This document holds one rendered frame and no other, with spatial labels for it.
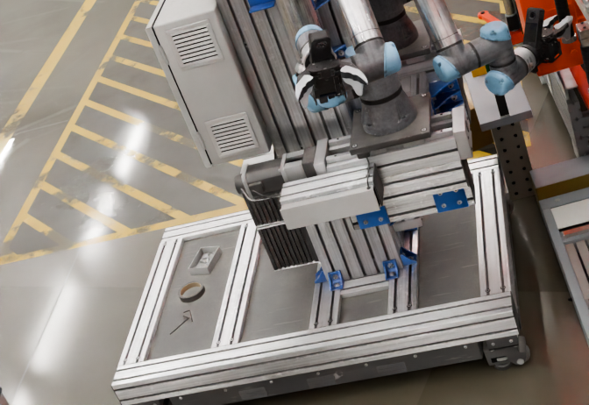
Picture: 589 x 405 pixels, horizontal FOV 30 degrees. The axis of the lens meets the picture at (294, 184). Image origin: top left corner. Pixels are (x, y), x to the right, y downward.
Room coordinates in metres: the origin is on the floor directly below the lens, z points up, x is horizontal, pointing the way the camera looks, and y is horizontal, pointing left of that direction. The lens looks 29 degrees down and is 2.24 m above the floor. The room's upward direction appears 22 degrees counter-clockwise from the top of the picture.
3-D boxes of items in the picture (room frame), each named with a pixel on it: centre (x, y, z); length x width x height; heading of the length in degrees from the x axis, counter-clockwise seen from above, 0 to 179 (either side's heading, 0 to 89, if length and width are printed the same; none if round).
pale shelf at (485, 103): (3.28, -0.75, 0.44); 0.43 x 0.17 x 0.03; 169
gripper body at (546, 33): (2.75, -0.78, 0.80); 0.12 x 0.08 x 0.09; 125
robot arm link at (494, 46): (2.66, -0.63, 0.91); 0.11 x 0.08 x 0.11; 98
